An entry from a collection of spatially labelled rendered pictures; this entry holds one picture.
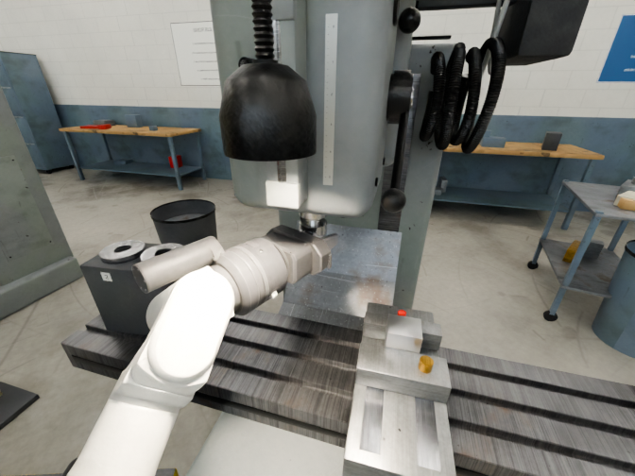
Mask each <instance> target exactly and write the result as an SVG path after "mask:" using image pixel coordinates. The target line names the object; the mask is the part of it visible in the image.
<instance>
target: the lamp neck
mask: <svg viewBox="0 0 635 476"><path fill-rule="evenodd" d="M251 1H252V5H251V7H252V9H253V12H252V13H251V14H252V16H253V17H254V18H253V20H252V22H253V23H254V27H253V30H254V31H255V33H254V34H253V36H254V38H255V41H254V43H255V45H256V46H255V48H254V50H255V51H256V54H255V58H256V59H258V60H273V59H274V58H275V56H274V54H273V52H274V50H275V49H274V48H273V44H274V42H273V41H272V39H273V37H274V35H273V34H272V31H273V27H272V24H273V21H272V20H271V17H272V16H273V14H272V13H271V10H272V6H271V5H270V3H271V1H272V0H251Z"/></svg>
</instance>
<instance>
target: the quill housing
mask: <svg viewBox="0 0 635 476"><path fill-rule="evenodd" d="M400 1H401V0H306V73H307V85H308V88H309V92H310V95H311V97H312V101H313V104H314V108H315V111H316V115H317V153H316V154H315V155H313V156H310V157H307V180H308V197H307V198H306V199H305V201H304V202H303V203H302V204H301V205H300V207H299V208H298V209H295V208H286V207H278V206H269V205H267V197H266V182H267V172H266V161H242V160H236V159H232V158H230V164H231V170H232V185H233V190H234V193H235V196H236V197H237V199H238V200H239V201H240V202H241V203H243V204H244V205H247V206H250V207H255V208H264V209H272V210H281V211H290V212H298V213H314V214H323V215H331V216H340V217H349V218H354V217H359V216H362V215H363V214H365V213H366V212H367V211H368V210H369V208H370V207H371V205H372V203H373V199H374V197H375V194H376V191H377V188H378V185H379V182H380V178H381V176H382V169H383V165H384V164H385V160H386V158H384V151H385V142H386V125H387V120H386V107H387V98H388V89H389V82H390V77H391V74H392V72H393V62H394V54H395V45H396V36H397V27H398V19H399V9H400ZM251 5H252V1H251V0H210V8H211V15H212V22H213V30H214V37H215V52H216V59H217V67H218V73H219V81H220V89H221V96H222V94H223V88H224V82H225V80H226V79H227V78H228V77H229V76H230V75H231V74H232V73H233V72H235V71H236V70H237V69H238V68H239V66H238V62H239V60H240V59H241V58H243V57H247V58H252V59H256V58H255V54H256V51H255V50H254V48H255V46H256V45H255V43H254V41H255V38H254V36H253V34H254V33H255V31H254V30H253V27H254V23H253V22H252V20H253V16H252V14H251V13H252V12H253V9H252V7H251ZM256 60H257V59H256Z"/></svg>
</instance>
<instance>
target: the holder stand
mask: <svg viewBox="0 0 635 476"><path fill-rule="evenodd" d="M179 247H183V246H182V245H180V244H175V243H170V244H162V245H161V244H150V243H144V242H142V241H138V240H127V241H120V242H118V243H115V244H111V245H109V246H106V247H104V248H103V249H102V250H101V251H100V252H99V254H98V255H96V256H94V257H93V258H92V259H90V260H89V261H87V262H85V263H83V264H81V265H80V269H81V271H82V273H83V276H84V278H85V280H86V282H87V284H88V286H89V289H90V291H91V294H92V296H93V298H94V302H95V304H96V307H97V309H98V311H99V313H100V315H101V317H102V320H103V322H104V324H105V327H106V329H107V330H108V331H113V332H127V333H135V334H142V335H148V334H149V332H150V329H149V327H148V325H147V323H146V311H147V308H148V305H149V304H150V302H151V301H152V299H153V298H154V297H156V296H157V295H159V294H160V293H161V292H162V291H164V290H165V289H167V288H168V287H169V286H171V285H172V284H174V283H175V282H177V281H178V280H175V281H172V282H170V283H168V284H167V285H165V286H162V287H160V288H158V289H156V290H154V291H151V292H149V293H147V294H146V293H144V292H143V291H142V290H141V289H140V287H139V286H138V284H137V282H136V280H135V279H134V276H133V273H132V266H133V265H134V264H138V263H140V262H143V261H145V260H148V259H151V258H153V257H156V256H159V255H161V254H164V253H166V252H168V251H171V250H174V249H176V248H179ZM180 279H181V278H180ZM180 279H179V280H180Z"/></svg>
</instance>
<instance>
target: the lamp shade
mask: <svg viewBox="0 0 635 476"><path fill-rule="evenodd" d="M218 116H219V123H220V129H221V137H222V144H223V151H224V155H225V156H226V157H229V158H232V159H236V160H242V161H253V162H278V161H290V160H297V159H302V158H307V157H310V156H313V155H315V154H316V153H317V115H316V111H315V108H314V104H313V101H312V97H311V95H310V92H309V88H308V85H307V81H306V80H305V79H303V78H302V77H301V76H300V75H299V74H297V73H296V72H295V71H294V70H293V69H292V68H290V67H289V66H288V65H283V64H280V63H278V61H277V60H274V59H254V60H253V61H252V63H249V64H243V65H241V66H240V67H239V68H238V69H237V70H236V71H235V72H233V73H232V74H231V75H230V76H229V77H228V78H227V79H226V80H225V82H224V88H223V94H222V99H221V105H220V110H219V115H218Z"/></svg>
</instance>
